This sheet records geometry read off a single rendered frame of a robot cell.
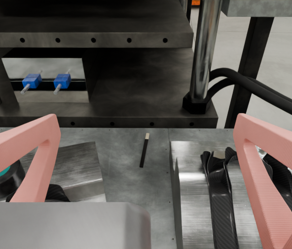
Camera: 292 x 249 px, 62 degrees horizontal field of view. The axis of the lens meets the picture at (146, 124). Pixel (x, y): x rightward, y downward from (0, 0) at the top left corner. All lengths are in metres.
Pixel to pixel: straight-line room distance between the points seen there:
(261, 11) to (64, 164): 0.75
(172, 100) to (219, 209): 0.57
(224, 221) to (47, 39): 0.73
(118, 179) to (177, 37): 0.48
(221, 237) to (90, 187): 0.25
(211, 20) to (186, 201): 0.51
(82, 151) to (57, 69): 0.43
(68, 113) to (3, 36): 0.32
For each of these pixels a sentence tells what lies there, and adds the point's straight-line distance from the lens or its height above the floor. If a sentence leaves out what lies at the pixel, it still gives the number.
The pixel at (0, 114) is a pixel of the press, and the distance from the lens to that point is 1.00.
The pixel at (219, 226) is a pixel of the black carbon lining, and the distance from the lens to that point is 0.46.
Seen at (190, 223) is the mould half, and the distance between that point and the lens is 0.44.
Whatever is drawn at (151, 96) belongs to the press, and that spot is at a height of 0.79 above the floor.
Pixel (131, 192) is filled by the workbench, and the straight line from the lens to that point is 0.60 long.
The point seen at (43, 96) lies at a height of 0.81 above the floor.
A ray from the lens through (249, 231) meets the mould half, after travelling 0.47.
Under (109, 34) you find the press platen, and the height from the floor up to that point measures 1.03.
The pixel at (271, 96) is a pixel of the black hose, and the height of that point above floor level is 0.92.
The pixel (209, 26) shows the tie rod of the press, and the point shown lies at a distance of 0.76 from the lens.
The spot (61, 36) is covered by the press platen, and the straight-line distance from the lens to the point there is 0.87.
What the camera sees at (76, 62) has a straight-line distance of 0.88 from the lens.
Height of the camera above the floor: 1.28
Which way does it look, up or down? 37 degrees down
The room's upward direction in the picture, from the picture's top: straight up
